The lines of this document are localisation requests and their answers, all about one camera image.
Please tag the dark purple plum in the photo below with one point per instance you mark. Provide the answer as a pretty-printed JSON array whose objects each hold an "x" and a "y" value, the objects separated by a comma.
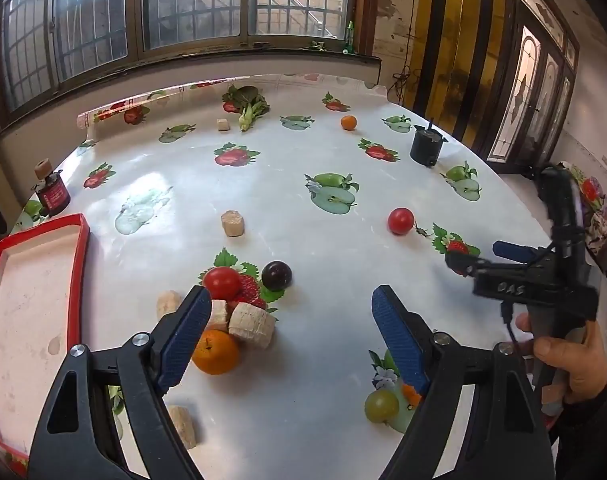
[{"x": 276, "y": 275}]

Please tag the black cylindrical motor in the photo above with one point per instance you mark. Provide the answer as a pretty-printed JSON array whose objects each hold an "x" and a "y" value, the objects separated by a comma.
[{"x": 426, "y": 147}]

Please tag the colourful printed cloth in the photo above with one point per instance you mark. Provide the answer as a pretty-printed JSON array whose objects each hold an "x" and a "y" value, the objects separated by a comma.
[{"x": 596, "y": 210}]

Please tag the red rimmed white tray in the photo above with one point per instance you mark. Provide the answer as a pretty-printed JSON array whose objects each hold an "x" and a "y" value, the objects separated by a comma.
[{"x": 28, "y": 320}]

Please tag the red tomato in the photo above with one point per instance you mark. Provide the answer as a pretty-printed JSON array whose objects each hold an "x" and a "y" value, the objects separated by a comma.
[
  {"x": 223, "y": 282},
  {"x": 401, "y": 220}
]

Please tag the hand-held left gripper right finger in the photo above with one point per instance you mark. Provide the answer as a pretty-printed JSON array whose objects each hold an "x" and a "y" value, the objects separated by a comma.
[{"x": 398, "y": 340}]

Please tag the person's right forearm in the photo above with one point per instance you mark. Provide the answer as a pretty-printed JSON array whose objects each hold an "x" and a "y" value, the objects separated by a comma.
[{"x": 591, "y": 435}]

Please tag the small orange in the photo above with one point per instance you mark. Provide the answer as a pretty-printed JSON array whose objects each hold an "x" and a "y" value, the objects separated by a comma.
[{"x": 349, "y": 122}]

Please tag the small dark twig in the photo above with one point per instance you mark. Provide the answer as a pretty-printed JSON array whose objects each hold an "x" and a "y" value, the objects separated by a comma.
[{"x": 422, "y": 231}]

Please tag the fruit print tablecloth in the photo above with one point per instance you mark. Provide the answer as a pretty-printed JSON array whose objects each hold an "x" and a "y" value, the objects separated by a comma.
[{"x": 293, "y": 240}]

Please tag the person's right hand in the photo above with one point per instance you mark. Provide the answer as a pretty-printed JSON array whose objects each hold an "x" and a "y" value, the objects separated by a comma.
[{"x": 578, "y": 365}]

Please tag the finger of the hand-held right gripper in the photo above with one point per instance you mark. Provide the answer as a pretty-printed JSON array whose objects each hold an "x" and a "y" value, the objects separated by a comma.
[
  {"x": 463, "y": 262},
  {"x": 513, "y": 251}
]

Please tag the gold black striped panel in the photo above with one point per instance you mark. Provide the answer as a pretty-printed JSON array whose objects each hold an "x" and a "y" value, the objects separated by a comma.
[{"x": 458, "y": 40}]

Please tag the green bottle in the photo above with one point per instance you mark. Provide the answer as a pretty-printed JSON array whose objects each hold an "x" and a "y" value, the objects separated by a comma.
[{"x": 350, "y": 37}]

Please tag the banana piece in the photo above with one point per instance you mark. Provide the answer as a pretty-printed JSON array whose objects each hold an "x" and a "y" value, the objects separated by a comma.
[
  {"x": 217, "y": 315},
  {"x": 167, "y": 303},
  {"x": 252, "y": 330},
  {"x": 223, "y": 124},
  {"x": 184, "y": 426},
  {"x": 42, "y": 167},
  {"x": 233, "y": 223}
]

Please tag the green leafy vegetable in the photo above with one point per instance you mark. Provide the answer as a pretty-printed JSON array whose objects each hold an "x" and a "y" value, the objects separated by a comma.
[{"x": 248, "y": 105}]

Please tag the barred window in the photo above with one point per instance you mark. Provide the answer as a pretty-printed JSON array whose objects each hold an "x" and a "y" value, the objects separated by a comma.
[{"x": 173, "y": 5}]

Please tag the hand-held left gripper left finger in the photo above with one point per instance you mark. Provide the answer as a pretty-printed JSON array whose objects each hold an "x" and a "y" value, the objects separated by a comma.
[{"x": 186, "y": 340}]

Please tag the dark red cylindrical motor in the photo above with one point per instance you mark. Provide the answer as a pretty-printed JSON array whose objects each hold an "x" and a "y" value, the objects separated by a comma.
[{"x": 53, "y": 195}]

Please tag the green grape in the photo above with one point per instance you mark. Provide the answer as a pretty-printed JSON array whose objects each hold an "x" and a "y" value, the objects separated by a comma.
[{"x": 382, "y": 406}]

